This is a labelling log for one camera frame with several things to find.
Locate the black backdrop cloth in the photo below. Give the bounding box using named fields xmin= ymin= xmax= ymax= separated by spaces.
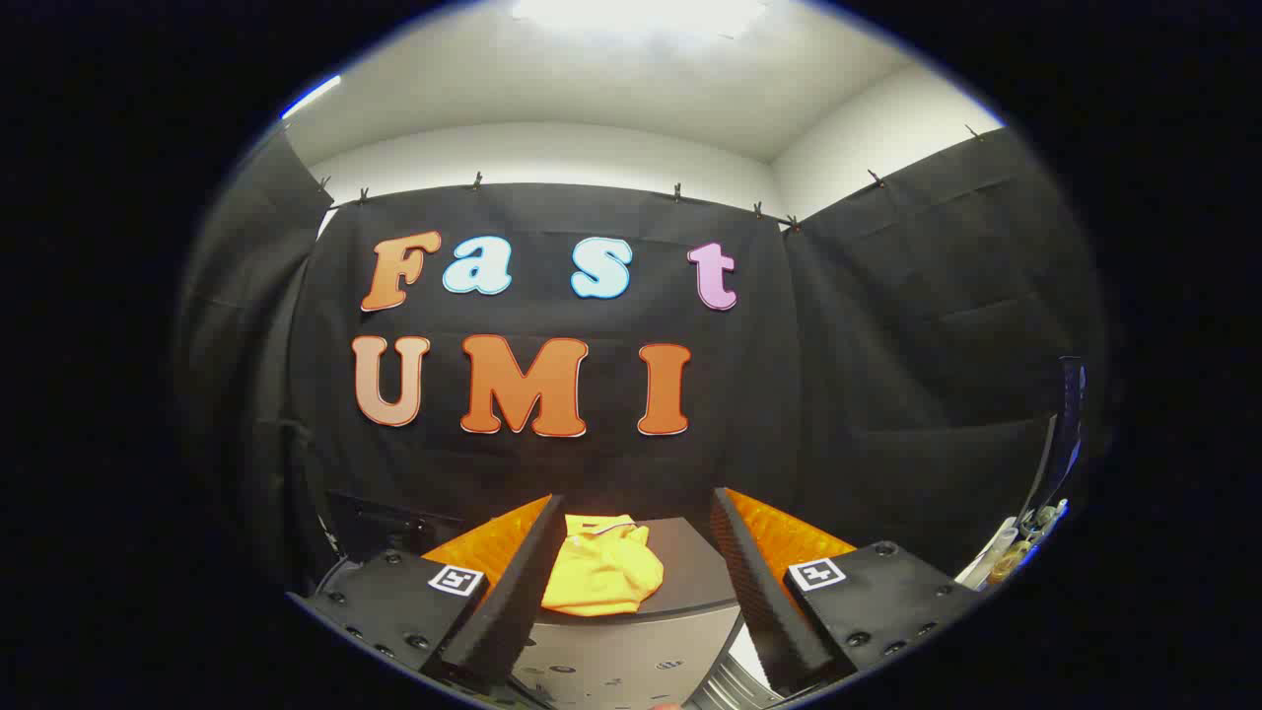
xmin=177 ymin=128 xmax=1115 ymax=593

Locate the ceiling light panel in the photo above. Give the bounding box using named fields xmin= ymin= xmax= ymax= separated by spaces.
xmin=511 ymin=0 xmax=772 ymax=36

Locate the yellow shirt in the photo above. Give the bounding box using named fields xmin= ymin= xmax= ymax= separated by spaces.
xmin=540 ymin=513 xmax=666 ymax=618

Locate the white plastic container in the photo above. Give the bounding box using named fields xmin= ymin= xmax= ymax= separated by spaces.
xmin=954 ymin=516 xmax=1018 ymax=591

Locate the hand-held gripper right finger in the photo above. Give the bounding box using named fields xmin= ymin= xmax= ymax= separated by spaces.
xmin=710 ymin=487 xmax=987 ymax=697

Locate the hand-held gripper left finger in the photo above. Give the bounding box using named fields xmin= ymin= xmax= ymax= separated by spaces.
xmin=286 ymin=493 xmax=566 ymax=689

